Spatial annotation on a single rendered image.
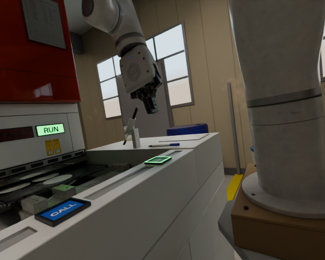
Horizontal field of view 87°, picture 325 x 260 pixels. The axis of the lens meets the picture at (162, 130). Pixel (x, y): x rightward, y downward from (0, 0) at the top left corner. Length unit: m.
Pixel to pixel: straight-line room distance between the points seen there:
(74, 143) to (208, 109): 2.35
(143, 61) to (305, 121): 0.35
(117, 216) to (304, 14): 0.40
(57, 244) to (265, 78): 0.39
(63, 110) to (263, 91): 0.85
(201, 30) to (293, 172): 2.97
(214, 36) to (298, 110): 2.79
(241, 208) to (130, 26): 0.49
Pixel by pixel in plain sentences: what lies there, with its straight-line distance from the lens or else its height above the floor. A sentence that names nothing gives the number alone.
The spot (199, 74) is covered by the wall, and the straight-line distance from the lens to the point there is 3.05.
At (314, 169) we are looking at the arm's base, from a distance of 0.39.
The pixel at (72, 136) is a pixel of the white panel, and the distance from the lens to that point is 0.98.
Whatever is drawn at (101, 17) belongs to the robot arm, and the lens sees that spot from 0.48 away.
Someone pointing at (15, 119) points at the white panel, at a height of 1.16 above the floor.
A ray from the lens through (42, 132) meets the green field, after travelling 0.92.
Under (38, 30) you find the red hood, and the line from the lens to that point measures 0.99.
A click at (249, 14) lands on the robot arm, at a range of 0.32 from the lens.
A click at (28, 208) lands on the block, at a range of 0.62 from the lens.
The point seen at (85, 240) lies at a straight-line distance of 0.30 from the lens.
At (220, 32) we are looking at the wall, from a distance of 3.10.
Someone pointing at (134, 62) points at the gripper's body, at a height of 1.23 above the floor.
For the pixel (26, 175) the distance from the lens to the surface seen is 0.89.
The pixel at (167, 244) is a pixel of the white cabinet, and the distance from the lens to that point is 0.48.
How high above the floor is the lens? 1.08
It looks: 4 degrees down
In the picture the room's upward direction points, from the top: 8 degrees counter-clockwise
